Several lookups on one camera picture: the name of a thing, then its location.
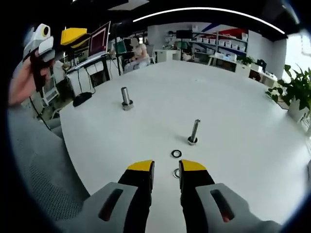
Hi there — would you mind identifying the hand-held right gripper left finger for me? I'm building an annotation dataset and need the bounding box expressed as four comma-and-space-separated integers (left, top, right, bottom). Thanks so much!
57, 159, 156, 233

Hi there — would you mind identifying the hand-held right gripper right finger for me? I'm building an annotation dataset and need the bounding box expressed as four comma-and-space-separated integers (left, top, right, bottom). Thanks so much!
178, 159, 282, 233

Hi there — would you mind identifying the thick threaded metal stud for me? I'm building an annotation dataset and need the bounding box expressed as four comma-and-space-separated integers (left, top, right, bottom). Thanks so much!
121, 86, 135, 112

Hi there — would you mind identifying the thin threaded metal stud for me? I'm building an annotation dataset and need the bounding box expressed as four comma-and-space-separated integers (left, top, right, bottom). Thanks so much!
187, 118, 201, 146

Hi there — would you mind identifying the person's left hand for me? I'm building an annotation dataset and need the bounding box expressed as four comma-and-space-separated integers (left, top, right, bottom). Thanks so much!
18, 53, 53, 98

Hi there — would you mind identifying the white laptop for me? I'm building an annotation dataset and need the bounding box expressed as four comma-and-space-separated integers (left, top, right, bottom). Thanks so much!
68, 20, 112, 71

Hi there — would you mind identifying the laptop stand table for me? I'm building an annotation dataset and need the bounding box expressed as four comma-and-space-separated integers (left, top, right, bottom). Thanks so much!
65, 54, 114, 99

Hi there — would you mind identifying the green panel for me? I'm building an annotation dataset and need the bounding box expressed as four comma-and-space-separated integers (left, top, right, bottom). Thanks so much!
115, 38, 127, 56

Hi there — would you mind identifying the black stand pole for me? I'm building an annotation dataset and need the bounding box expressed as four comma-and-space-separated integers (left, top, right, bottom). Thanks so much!
115, 23, 121, 76

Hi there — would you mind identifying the white office chair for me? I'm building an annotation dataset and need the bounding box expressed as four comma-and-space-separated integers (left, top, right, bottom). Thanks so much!
40, 72, 61, 118

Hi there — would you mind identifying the black computer mouse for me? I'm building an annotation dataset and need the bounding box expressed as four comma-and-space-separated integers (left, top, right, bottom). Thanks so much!
72, 92, 93, 107

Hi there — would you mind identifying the ceiling air vent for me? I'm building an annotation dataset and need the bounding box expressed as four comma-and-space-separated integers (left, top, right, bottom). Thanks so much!
108, 0, 149, 12

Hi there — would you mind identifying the light grey office chair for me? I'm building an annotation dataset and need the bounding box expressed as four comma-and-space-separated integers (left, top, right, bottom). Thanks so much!
145, 45, 157, 65

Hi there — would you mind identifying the grey mesh office chair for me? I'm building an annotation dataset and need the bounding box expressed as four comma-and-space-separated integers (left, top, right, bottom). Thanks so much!
8, 108, 92, 230

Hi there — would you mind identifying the white cabinet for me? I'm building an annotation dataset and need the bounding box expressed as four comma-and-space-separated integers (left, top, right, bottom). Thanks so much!
155, 50, 182, 63

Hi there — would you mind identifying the black monitor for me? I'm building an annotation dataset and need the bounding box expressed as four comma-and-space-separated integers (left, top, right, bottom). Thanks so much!
176, 29, 192, 39

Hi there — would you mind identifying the long ceiling light strip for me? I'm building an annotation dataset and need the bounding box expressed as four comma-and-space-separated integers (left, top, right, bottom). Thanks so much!
132, 7, 286, 34

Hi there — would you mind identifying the shelf with white bins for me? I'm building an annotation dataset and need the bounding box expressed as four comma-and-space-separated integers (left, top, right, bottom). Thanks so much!
189, 24, 248, 55

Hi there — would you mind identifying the large potted green plant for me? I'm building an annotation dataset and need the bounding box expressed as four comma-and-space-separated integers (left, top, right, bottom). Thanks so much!
265, 64, 311, 123

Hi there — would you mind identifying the white office desk row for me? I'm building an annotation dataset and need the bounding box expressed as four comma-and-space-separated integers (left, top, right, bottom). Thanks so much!
207, 53, 280, 87

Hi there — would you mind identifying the small green desk plant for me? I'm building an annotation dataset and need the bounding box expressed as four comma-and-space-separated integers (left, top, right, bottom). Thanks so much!
237, 55, 256, 66

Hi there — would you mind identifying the black mouse cable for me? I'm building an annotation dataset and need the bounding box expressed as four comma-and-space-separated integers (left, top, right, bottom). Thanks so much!
77, 65, 96, 94

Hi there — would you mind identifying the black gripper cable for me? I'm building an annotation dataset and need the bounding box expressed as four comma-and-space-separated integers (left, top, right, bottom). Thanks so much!
28, 95, 52, 132

